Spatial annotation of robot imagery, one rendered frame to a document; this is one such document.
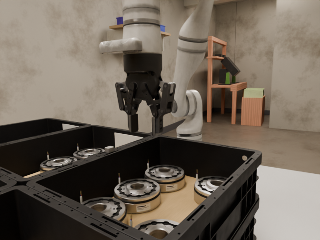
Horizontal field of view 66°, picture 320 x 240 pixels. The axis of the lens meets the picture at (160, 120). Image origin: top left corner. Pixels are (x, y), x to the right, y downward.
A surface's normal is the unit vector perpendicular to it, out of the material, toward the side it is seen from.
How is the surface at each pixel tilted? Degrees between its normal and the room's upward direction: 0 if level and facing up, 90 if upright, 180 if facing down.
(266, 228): 0
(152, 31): 81
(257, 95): 90
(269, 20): 90
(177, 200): 0
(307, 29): 90
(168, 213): 0
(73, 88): 90
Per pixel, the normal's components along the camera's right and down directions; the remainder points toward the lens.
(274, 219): -0.02, -0.98
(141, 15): 0.06, 0.18
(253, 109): -0.46, 0.18
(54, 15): 0.86, 0.07
